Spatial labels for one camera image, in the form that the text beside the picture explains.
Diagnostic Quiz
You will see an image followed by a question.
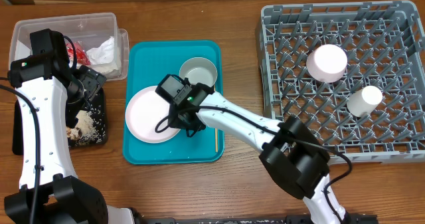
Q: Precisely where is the red snack wrapper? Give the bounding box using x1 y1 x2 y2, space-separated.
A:
66 41 91 66

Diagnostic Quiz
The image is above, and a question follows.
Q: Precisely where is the white napkin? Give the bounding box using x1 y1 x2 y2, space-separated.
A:
86 36 121 76

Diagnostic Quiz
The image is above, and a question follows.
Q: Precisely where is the large white plate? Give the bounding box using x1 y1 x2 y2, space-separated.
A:
126 86 179 144

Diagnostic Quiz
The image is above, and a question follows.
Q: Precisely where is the grey shallow bowl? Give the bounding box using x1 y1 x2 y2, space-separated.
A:
179 57 218 87

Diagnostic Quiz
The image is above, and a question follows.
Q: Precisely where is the brown food scrap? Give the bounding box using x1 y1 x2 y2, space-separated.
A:
66 127 82 141

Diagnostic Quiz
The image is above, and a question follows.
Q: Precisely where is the small white plate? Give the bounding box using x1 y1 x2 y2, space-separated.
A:
306 44 348 83

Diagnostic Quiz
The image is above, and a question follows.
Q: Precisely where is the grey dishwasher rack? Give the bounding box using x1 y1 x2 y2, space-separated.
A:
256 1 424 163

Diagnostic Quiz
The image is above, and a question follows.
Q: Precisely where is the white paper cup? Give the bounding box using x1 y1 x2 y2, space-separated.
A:
347 86 383 117

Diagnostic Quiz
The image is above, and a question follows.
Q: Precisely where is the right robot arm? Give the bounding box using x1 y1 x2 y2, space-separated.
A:
155 74 350 223

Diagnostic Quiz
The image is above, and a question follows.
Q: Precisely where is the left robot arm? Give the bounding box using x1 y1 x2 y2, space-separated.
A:
1 29 143 224

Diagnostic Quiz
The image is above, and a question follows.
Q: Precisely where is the wooden chopstick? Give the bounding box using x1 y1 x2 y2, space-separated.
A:
214 85 218 153

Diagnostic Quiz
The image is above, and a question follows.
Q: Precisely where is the clear plastic storage bin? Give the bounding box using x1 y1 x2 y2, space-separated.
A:
9 13 129 81

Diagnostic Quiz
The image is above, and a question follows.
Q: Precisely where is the spilled rice pile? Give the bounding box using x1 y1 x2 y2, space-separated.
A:
68 108 107 148

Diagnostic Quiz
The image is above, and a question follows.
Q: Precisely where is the black rectangular tray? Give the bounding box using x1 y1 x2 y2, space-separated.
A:
12 88 108 156

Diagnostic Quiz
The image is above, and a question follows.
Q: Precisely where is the teal serving tray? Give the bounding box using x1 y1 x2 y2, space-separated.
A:
123 40 224 165

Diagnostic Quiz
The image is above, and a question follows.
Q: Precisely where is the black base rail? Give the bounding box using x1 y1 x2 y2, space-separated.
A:
132 213 379 224

